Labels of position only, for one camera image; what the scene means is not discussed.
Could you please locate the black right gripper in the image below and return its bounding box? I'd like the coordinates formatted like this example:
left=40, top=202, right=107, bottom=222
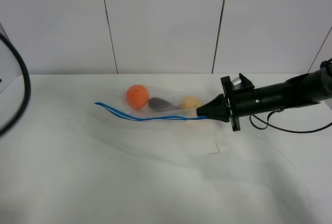
left=196, top=73, right=255, bottom=132

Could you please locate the clear zip bag blue seal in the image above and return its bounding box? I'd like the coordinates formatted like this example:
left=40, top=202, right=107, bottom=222
left=89, top=85, right=207, bottom=127

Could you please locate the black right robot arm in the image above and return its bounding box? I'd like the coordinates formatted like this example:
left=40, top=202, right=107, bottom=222
left=196, top=60, right=331, bottom=131

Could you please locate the yellow fruit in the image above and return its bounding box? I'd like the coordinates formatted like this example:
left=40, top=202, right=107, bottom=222
left=178, top=95, right=203, bottom=109

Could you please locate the dark purple fruit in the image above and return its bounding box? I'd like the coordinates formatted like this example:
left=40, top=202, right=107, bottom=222
left=148, top=97, right=173, bottom=111

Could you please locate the orange fruit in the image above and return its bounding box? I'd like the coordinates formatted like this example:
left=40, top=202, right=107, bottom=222
left=126, top=85, right=149, bottom=110

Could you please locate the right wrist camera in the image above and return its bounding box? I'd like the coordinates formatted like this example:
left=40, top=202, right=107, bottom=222
left=231, top=77, right=242, bottom=90

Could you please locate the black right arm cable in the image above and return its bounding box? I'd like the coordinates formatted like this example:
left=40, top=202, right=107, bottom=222
left=249, top=108, right=332, bottom=133

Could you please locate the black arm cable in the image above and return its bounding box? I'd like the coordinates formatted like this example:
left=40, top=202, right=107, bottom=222
left=249, top=108, right=332, bottom=133
left=0, top=32, right=32, bottom=136

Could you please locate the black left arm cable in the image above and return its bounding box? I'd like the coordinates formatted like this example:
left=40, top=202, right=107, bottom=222
left=0, top=32, right=32, bottom=136

